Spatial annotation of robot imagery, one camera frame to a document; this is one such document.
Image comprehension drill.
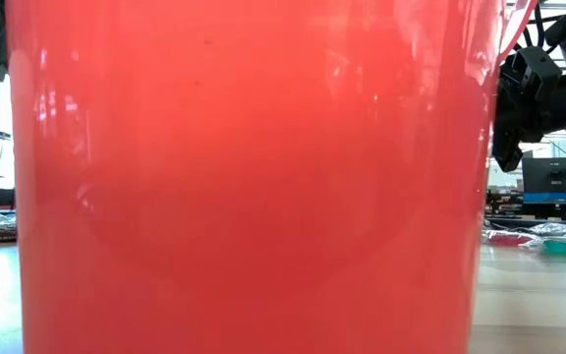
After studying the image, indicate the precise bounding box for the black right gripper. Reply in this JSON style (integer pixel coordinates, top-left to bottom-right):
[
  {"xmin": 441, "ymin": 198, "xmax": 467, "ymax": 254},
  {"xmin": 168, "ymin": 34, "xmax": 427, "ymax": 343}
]
[{"xmin": 491, "ymin": 81, "xmax": 566, "ymax": 173}]

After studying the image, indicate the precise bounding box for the red wrapped hard candy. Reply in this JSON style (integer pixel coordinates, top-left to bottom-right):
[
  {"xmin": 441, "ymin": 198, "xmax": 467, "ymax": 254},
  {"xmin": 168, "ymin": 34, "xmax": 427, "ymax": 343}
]
[{"xmin": 483, "ymin": 229, "xmax": 539, "ymax": 247}]

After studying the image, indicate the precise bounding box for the black monitor with blue strip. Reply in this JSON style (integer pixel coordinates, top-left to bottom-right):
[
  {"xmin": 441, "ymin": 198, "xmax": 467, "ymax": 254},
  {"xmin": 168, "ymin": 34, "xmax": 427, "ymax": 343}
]
[{"xmin": 522, "ymin": 156, "xmax": 566, "ymax": 204}]

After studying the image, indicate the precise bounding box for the dark workbench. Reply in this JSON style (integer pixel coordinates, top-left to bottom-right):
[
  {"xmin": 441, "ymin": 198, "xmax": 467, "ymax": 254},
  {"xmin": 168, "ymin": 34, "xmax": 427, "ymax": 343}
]
[{"xmin": 484, "ymin": 189, "xmax": 566, "ymax": 222}]

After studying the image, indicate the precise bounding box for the orange plastic bucket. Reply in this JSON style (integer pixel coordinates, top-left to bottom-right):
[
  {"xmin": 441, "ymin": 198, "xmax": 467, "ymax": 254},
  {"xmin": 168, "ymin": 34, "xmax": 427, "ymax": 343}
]
[{"xmin": 5, "ymin": 0, "xmax": 539, "ymax": 354}]

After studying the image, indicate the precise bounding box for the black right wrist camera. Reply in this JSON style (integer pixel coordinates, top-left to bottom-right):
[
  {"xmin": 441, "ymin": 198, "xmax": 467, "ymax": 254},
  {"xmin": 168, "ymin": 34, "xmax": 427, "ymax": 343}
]
[{"xmin": 500, "ymin": 46, "xmax": 563, "ymax": 102}]

